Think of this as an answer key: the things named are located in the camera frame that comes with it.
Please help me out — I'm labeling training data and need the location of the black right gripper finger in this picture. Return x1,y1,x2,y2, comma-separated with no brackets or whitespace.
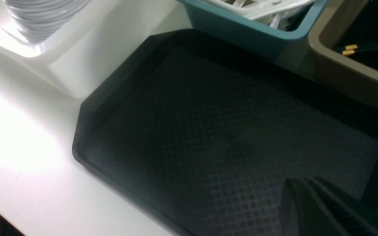
279,177,378,236

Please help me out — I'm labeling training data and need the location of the black plastic serving tray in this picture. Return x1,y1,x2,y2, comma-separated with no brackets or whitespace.
72,29,378,236

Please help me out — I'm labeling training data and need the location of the olive brown chopstick bin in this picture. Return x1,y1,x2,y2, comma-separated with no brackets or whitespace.
308,0,378,109

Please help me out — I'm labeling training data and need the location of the teal plastic spoon bin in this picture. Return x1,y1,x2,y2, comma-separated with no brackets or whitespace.
181,0,327,60

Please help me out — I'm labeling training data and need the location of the pile of black chopsticks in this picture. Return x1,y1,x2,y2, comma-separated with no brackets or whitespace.
332,0,378,71

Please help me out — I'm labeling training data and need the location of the pile of white soup spoons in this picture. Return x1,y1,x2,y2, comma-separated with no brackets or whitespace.
205,0,316,29

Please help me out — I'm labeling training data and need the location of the large white plastic tub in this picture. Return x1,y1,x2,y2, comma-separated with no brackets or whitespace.
0,0,191,99

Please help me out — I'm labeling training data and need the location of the stack of white sauce dishes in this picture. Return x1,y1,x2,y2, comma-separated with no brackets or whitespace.
3,0,90,44

